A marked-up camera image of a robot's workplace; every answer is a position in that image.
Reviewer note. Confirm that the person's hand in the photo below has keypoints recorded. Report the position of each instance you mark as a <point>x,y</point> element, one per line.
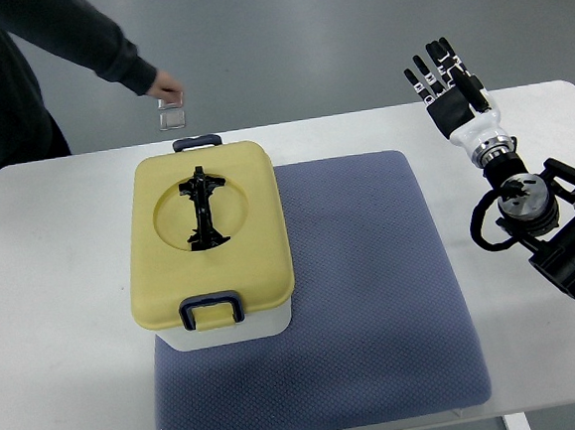
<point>165,87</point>

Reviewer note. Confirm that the upper metal floor plate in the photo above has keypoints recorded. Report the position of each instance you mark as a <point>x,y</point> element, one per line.
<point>175,103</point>

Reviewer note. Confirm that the dark sleeved person forearm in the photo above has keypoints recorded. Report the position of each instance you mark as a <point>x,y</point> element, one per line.
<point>76,31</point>

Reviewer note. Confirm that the white storage box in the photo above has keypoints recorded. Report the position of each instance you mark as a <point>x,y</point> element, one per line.
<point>256,325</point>

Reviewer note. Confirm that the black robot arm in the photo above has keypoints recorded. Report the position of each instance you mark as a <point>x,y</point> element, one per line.
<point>536,211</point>

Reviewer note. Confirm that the blue grey cushion mat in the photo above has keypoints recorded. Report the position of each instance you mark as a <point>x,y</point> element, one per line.
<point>380,329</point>

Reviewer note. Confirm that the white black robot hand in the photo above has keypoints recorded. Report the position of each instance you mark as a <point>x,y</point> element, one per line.
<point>459,105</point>

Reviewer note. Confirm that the white table leg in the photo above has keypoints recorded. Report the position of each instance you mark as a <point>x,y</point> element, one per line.
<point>516,421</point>

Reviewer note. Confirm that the yellow box lid black handle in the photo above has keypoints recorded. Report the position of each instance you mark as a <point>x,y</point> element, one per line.
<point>209,242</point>

